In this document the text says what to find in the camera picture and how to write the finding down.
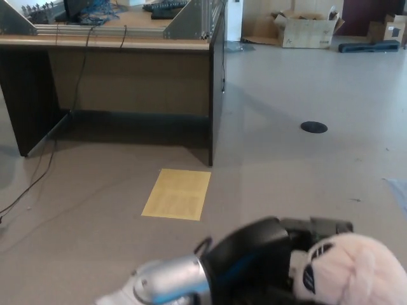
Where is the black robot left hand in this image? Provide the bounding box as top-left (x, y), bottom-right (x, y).
top-left (198, 216), bottom-right (354, 305)

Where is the pink plush dumpling with sunglasses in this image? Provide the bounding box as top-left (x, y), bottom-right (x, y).
top-left (291, 232), bottom-right (407, 305)

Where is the yellow paper sheet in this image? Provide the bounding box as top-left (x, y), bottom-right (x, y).
top-left (141, 168), bottom-right (212, 220)

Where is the black round floor cover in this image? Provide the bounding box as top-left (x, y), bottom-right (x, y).
top-left (300, 121), bottom-right (328, 133)

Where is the clear plastic sheet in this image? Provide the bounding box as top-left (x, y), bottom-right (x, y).
top-left (383, 177), bottom-right (407, 220)

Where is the crumpled clear plastic bag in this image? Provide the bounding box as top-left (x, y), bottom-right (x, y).
top-left (224, 41), bottom-right (256, 53)

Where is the wooden desk with dark panels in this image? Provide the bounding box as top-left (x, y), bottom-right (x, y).
top-left (0, 0), bottom-right (226, 166)

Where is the flat cardboard sheet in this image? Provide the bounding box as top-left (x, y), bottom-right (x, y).
top-left (241, 14), bottom-right (284, 46)

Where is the large open cardboard box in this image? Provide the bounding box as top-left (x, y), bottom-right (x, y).
top-left (270, 9), bottom-right (345, 50)

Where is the black keyboard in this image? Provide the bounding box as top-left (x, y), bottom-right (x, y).
top-left (142, 0), bottom-right (188, 12)
top-left (151, 9), bottom-right (181, 20)

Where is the small cardboard box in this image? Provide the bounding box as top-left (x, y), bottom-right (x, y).
top-left (367, 14), bottom-right (407, 45)

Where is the dark maroon door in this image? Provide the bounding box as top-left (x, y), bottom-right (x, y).
top-left (342, 0), bottom-right (403, 36)

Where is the black monitor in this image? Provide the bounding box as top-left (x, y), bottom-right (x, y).
top-left (55, 0), bottom-right (96, 23)

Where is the black robot wrist cable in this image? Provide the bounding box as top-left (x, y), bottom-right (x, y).
top-left (194, 236), bottom-right (213, 255)

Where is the black cable with plug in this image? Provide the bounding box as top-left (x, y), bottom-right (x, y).
top-left (220, 41), bottom-right (226, 94)

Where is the aluminium profile frame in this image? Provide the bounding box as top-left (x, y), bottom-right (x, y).
top-left (0, 0), bottom-right (223, 41)

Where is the long black power cable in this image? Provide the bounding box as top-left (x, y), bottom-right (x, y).
top-left (0, 26), bottom-right (97, 220)

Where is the blue cable tangle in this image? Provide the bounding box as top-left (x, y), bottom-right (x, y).
top-left (79, 0), bottom-right (121, 25)

